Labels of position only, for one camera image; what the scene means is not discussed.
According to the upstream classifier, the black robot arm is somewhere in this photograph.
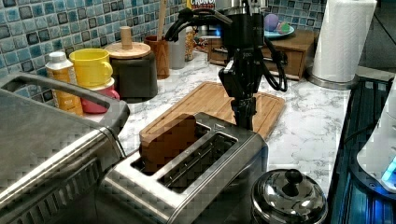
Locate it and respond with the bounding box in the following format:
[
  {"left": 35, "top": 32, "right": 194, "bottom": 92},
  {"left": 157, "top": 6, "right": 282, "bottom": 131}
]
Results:
[{"left": 219, "top": 0, "right": 266, "bottom": 130}]

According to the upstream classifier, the bamboo cutting board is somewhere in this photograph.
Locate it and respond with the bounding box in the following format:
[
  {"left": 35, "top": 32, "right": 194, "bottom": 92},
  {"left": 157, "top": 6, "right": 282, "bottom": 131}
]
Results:
[{"left": 139, "top": 81, "right": 285, "bottom": 141}]

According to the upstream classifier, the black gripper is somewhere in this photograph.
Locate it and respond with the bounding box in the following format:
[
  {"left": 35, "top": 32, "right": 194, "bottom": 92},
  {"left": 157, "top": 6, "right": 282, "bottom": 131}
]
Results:
[{"left": 219, "top": 49, "right": 262, "bottom": 131}]

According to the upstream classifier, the stainless steel oven appliance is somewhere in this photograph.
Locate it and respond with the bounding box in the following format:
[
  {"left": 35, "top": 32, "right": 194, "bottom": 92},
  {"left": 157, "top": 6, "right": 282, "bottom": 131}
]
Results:
[{"left": 0, "top": 73, "right": 130, "bottom": 224}]

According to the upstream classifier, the dark canister with wooden lid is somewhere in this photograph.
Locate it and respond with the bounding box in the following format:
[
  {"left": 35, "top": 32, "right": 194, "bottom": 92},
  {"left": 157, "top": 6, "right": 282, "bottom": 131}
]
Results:
[{"left": 105, "top": 26, "right": 158, "bottom": 103}]

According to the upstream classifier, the teal plate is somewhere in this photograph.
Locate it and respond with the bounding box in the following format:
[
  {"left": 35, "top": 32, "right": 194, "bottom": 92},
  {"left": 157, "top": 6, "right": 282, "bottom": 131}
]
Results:
[{"left": 264, "top": 27, "right": 294, "bottom": 39}]

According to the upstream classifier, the wooden drawer box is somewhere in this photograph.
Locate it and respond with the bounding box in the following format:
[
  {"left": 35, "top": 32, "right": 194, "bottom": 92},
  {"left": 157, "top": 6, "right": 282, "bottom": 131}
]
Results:
[{"left": 207, "top": 30, "right": 318, "bottom": 80}]

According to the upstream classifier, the white capped spice bottle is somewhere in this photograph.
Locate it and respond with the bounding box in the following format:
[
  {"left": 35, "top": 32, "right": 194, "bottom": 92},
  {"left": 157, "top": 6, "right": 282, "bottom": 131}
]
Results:
[{"left": 45, "top": 50, "right": 84, "bottom": 117}]

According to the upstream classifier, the brown toast slice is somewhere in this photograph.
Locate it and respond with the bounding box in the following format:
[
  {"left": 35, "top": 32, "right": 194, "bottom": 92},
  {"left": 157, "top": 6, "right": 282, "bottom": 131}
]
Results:
[{"left": 139, "top": 114, "right": 197, "bottom": 175}]

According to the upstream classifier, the yellow mug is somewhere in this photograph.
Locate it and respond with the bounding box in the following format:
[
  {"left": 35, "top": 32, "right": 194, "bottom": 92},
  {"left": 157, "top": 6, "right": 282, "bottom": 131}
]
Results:
[{"left": 69, "top": 49, "right": 113, "bottom": 88}]

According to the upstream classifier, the grey cylindrical container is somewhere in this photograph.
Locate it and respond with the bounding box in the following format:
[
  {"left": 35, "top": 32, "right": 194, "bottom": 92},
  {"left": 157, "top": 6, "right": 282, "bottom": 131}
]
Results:
[{"left": 169, "top": 30, "right": 186, "bottom": 70}]

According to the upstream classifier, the cereal box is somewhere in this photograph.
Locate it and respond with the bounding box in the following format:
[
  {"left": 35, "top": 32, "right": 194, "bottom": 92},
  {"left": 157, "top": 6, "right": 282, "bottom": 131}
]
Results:
[{"left": 186, "top": 0, "right": 216, "bottom": 9}]

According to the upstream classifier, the pink mug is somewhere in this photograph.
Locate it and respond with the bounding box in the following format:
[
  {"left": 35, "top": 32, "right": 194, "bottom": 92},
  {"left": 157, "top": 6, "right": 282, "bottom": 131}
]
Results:
[{"left": 79, "top": 77, "right": 120, "bottom": 115}]

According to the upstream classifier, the wooden utensil holder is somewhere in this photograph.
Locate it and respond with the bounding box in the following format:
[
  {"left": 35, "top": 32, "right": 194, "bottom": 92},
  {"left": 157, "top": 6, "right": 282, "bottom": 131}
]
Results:
[{"left": 144, "top": 35, "right": 170, "bottom": 79}]

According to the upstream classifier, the stainless steel toaster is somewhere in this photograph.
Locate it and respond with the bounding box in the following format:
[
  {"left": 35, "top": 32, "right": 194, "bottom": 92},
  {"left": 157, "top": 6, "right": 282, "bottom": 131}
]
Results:
[{"left": 94, "top": 113, "right": 268, "bottom": 224}]

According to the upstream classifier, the wooden spoon handle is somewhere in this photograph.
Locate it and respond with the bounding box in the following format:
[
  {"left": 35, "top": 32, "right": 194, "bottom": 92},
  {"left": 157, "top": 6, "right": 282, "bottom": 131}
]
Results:
[{"left": 156, "top": 0, "right": 167, "bottom": 41}]

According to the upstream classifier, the purple egg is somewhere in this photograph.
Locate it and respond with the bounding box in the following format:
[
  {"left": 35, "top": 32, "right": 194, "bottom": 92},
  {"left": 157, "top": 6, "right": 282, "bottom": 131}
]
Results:
[{"left": 264, "top": 14, "right": 279, "bottom": 32}]

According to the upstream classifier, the paper towel roll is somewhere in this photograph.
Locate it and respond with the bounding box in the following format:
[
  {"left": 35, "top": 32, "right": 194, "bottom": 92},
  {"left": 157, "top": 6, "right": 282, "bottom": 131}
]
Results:
[{"left": 306, "top": 0, "right": 377, "bottom": 91}]

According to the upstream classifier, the shiny steel pot lid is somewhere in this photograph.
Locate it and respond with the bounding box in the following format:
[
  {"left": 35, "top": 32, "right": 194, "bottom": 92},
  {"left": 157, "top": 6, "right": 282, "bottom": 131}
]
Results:
[{"left": 250, "top": 169, "right": 328, "bottom": 224}]

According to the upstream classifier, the green pink egg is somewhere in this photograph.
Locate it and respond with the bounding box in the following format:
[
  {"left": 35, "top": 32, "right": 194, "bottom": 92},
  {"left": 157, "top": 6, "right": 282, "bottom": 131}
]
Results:
[{"left": 276, "top": 21, "right": 290, "bottom": 35}]

